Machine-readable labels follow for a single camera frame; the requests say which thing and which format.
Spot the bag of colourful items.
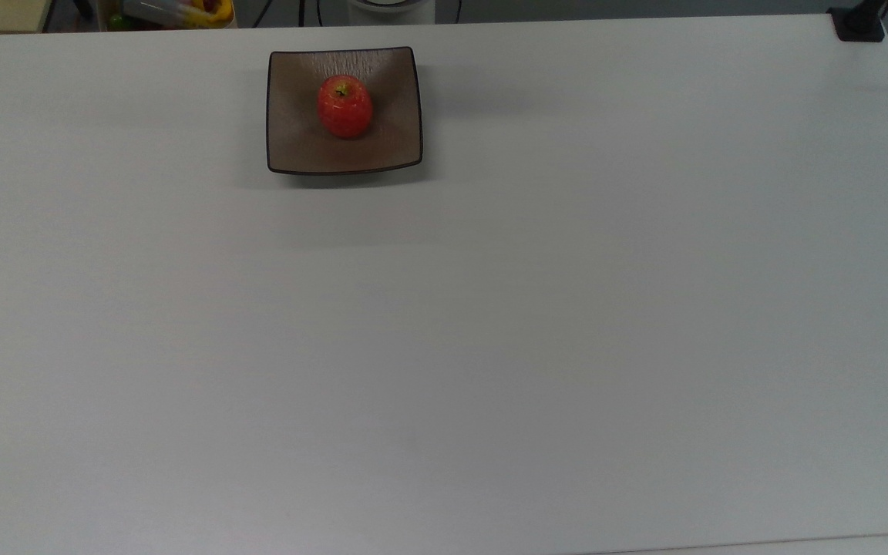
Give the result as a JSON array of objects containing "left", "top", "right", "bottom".
[{"left": 103, "top": 0, "right": 236, "bottom": 31}]

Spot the red apple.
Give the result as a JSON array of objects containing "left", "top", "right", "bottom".
[{"left": 316, "top": 73, "right": 375, "bottom": 141}]

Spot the square brown ceramic plate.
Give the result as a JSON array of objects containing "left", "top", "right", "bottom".
[{"left": 266, "top": 47, "right": 424, "bottom": 177}]

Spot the black table clamp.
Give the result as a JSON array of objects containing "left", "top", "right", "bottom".
[{"left": 828, "top": 0, "right": 887, "bottom": 42}]

